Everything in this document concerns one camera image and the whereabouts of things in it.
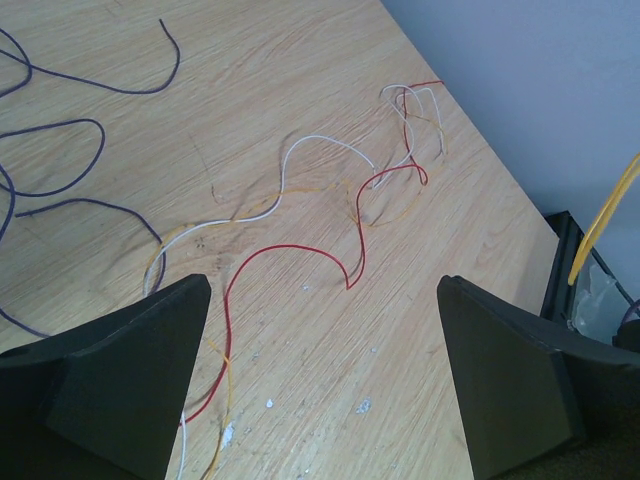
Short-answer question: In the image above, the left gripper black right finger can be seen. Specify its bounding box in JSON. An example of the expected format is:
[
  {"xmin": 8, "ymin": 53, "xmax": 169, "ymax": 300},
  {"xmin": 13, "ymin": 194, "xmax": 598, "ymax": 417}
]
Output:
[{"xmin": 437, "ymin": 276, "xmax": 639, "ymax": 479}]

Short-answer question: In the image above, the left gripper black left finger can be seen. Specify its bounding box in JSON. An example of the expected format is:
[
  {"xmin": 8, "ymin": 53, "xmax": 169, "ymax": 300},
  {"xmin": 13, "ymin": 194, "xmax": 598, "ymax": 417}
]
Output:
[{"xmin": 1, "ymin": 274, "xmax": 211, "ymax": 479}]

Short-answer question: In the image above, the dark purple wire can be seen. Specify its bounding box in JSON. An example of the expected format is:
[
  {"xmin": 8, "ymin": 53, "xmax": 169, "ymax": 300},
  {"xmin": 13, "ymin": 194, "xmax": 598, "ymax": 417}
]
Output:
[{"xmin": 0, "ymin": 18, "xmax": 182, "ymax": 338}]

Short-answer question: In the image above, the white wire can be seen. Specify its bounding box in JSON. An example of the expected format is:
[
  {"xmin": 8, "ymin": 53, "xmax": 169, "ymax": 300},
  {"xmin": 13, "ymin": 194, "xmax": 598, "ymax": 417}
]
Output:
[{"xmin": 142, "ymin": 83, "xmax": 447, "ymax": 480}]

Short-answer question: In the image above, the red wire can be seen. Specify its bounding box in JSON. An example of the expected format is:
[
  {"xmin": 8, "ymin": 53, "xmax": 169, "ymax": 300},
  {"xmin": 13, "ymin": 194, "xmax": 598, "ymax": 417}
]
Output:
[{"xmin": 179, "ymin": 79, "xmax": 445, "ymax": 425}]

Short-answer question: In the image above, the yellow wire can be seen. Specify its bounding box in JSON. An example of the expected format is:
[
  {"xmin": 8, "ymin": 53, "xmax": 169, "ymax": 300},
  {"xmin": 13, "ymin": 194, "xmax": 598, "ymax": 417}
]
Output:
[{"xmin": 144, "ymin": 114, "xmax": 446, "ymax": 480}]

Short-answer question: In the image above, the black aluminium frame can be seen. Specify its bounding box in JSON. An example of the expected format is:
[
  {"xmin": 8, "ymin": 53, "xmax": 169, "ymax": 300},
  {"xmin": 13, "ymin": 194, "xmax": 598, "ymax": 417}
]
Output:
[{"xmin": 540, "ymin": 211, "xmax": 633, "ymax": 345}]

